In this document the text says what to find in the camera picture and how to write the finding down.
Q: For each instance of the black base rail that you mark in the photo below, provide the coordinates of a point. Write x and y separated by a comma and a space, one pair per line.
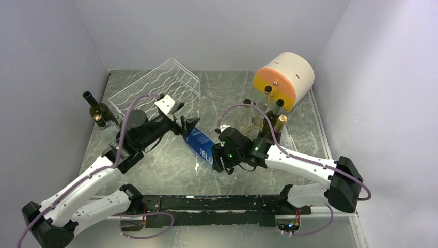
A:
185, 210

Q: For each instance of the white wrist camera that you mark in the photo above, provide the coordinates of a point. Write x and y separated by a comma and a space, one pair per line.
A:
221, 128
167, 105

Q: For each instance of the clear bottle white gold label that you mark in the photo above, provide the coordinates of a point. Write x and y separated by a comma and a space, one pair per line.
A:
268, 94

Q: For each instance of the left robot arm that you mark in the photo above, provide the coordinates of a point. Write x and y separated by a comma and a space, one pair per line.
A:
56, 221

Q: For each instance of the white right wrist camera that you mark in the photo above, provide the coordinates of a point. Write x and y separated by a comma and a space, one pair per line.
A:
221, 128

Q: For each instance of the clear plain glass bottle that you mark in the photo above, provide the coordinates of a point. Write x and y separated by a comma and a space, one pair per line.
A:
119, 118

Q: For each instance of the brown bottle gold foil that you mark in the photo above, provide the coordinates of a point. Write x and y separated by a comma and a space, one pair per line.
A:
278, 127

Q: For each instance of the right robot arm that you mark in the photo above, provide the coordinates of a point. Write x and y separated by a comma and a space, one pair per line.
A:
337, 183

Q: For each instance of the dark green bottle black neck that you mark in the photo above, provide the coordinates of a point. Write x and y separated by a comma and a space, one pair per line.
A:
99, 108

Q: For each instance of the white wire wine rack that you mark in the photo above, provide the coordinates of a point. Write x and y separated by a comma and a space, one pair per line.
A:
169, 78

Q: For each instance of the blue clear bottle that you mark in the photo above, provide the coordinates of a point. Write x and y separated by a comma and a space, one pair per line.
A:
201, 144

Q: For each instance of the cream orange yellow cylinder box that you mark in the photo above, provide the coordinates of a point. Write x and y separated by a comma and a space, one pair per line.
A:
289, 75

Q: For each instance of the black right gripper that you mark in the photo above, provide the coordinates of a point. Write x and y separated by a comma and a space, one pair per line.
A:
218, 150

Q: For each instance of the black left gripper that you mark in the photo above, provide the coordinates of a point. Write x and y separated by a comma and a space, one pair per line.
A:
186, 125

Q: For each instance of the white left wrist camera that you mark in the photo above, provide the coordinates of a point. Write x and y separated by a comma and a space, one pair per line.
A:
167, 105

